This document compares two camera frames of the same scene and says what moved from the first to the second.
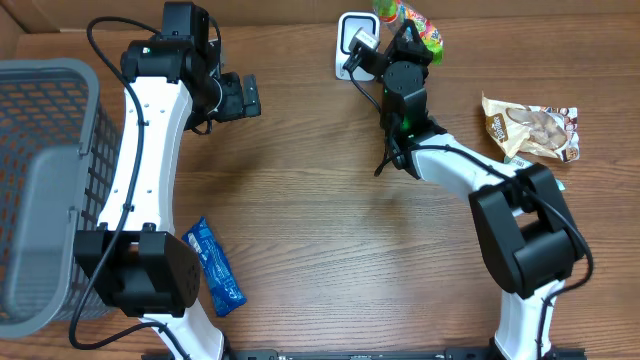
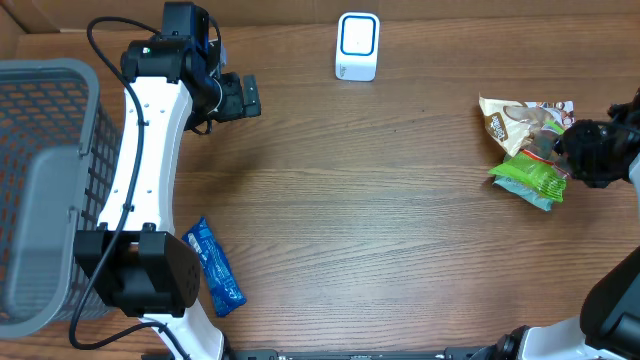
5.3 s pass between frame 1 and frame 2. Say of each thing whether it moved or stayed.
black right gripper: moved
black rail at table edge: stayed
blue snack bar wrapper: stayed
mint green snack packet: moved
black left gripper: stayed
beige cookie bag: stayed
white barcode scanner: stayed
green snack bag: moved
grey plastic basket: stayed
